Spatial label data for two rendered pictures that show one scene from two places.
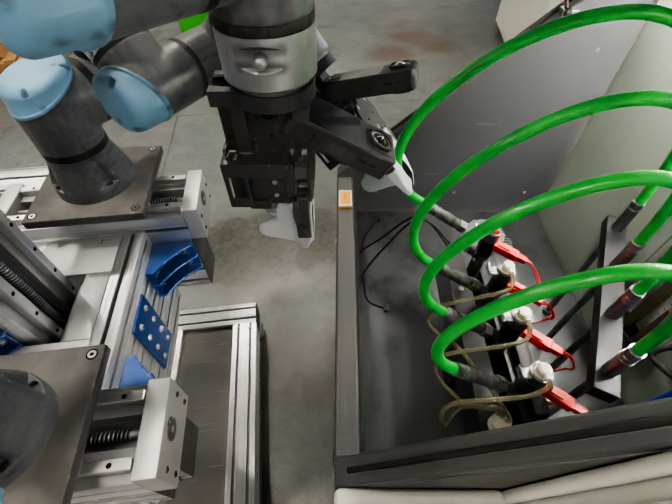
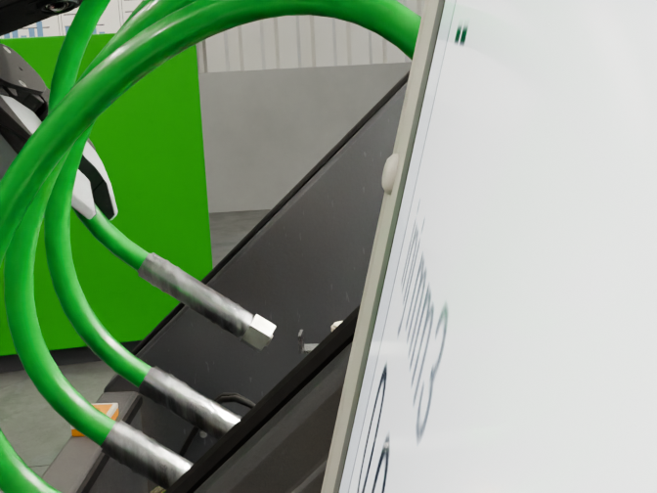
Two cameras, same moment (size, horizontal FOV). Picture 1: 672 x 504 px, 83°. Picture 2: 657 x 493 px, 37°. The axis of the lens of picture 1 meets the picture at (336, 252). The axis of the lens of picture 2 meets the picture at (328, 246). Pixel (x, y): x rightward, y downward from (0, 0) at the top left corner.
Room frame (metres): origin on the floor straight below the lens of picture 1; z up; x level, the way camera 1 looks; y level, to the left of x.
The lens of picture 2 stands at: (-0.19, -0.28, 1.30)
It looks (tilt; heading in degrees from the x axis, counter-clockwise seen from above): 13 degrees down; 3
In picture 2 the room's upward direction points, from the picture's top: 3 degrees counter-clockwise
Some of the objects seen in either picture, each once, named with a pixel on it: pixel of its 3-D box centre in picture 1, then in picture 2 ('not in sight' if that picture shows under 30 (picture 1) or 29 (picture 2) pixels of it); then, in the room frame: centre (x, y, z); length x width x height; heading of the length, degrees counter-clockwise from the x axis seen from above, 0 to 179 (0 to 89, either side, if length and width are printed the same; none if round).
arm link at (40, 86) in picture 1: (54, 103); not in sight; (0.62, 0.49, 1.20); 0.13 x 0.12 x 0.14; 148
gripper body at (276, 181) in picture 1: (272, 140); not in sight; (0.31, 0.06, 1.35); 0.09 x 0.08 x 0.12; 90
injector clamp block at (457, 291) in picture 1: (476, 347); not in sight; (0.30, -0.26, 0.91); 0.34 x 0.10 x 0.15; 0
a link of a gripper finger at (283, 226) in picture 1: (286, 228); not in sight; (0.29, 0.06, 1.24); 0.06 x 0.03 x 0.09; 90
